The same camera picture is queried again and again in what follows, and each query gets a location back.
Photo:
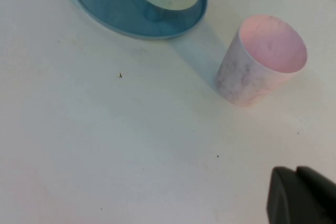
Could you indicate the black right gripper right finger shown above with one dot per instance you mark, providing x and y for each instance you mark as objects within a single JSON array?
[{"x": 320, "y": 187}]

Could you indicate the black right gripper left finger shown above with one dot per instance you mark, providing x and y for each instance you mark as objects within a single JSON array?
[{"x": 286, "y": 197}]

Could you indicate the pink marbled plastic cup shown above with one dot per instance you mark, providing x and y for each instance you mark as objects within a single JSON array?
[{"x": 241, "y": 82}]

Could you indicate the blue round cup stand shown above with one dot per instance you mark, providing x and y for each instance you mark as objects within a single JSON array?
[{"x": 147, "y": 22}]

